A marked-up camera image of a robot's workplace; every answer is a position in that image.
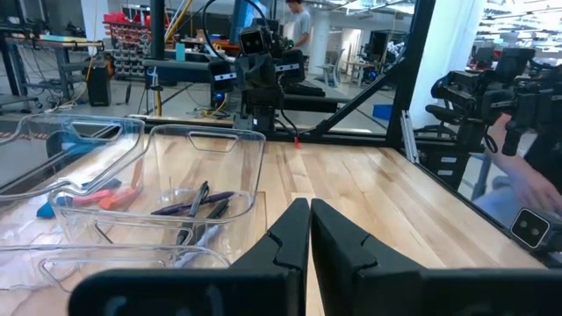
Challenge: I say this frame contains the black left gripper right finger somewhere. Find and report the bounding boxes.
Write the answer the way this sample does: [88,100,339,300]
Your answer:
[310,197,562,316]

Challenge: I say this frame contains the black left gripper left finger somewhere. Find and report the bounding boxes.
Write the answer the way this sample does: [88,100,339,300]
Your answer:
[68,197,312,316]

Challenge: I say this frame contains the dark pens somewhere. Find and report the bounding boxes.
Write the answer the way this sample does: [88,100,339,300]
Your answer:
[175,180,211,247]

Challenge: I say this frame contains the dark purple pen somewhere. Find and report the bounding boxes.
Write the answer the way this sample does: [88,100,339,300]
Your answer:
[150,190,237,217]

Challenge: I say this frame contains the orange-red eraser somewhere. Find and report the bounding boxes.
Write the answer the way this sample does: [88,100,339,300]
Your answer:
[97,186,142,212]

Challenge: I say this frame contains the pink eraser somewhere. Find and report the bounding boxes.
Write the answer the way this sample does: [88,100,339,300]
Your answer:
[71,189,114,208]

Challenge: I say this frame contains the blue eraser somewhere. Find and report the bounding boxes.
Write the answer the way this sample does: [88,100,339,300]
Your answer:
[35,196,75,219]

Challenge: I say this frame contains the black keyboard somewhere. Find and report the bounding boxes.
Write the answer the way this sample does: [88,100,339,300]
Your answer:
[284,82,327,98]

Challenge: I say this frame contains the person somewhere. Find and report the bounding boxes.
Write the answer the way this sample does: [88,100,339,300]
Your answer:
[473,111,562,229]
[284,0,313,52]

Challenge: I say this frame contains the white pillar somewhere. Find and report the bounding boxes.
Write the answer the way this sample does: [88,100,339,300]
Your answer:
[308,8,331,76]
[408,0,487,129]

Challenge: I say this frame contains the blue-grey pen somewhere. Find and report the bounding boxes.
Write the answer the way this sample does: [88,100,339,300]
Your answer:
[174,224,226,268]

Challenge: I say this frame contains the grey side desk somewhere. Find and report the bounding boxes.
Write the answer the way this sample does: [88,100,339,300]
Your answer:
[140,56,352,114]

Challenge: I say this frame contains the black pen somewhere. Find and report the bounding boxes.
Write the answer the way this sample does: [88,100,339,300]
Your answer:
[192,198,231,245]

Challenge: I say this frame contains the clear plastic bin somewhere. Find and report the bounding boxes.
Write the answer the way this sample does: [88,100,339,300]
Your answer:
[0,242,233,294]
[0,113,147,203]
[47,124,268,264]

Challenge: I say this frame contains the black stand pole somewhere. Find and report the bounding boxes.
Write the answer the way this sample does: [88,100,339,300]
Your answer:
[148,0,167,61]

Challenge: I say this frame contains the red parts bin rack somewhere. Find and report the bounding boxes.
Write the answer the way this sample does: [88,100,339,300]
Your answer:
[102,11,154,81]

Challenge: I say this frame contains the blue floor bin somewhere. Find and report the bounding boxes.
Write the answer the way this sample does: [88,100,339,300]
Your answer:
[371,103,395,122]

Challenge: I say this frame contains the black box on floor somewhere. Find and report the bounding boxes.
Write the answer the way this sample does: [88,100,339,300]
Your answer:
[86,62,112,108]

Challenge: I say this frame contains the person's hand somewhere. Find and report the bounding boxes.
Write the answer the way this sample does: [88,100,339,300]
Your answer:
[510,171,562,217]

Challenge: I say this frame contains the workbench with black legs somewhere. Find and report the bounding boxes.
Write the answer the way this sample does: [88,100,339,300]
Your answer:
[0,32,105,104]

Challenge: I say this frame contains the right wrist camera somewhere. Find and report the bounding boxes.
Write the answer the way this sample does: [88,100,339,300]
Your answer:
[238,25,271,57]

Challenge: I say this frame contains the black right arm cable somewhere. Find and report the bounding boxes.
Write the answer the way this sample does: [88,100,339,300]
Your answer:
[200,0,271,61]

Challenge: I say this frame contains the white metal bracket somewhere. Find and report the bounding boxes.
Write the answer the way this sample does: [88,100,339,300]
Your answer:
[399,109,422,164]

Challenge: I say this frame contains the table-level camera box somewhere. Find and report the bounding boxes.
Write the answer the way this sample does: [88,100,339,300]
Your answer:
[508,207,562,254]

